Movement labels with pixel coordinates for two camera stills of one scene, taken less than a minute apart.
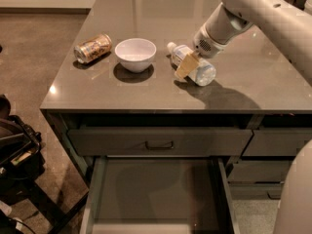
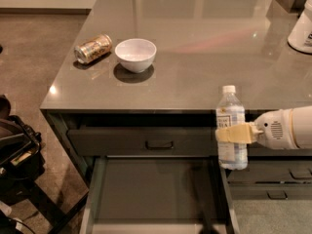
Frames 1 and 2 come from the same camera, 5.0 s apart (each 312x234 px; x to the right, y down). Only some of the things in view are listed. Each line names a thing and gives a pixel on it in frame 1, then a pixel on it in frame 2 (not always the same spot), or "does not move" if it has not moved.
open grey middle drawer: x=159 y=195 does not move
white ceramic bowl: x=136 y=55 does not move
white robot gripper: x=205 y=46 to x=274 y=129
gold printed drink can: x=92 y=48 does not move
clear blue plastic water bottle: x=203 y=75 to x=230 y=113
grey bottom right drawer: x=255 y=189 does not move
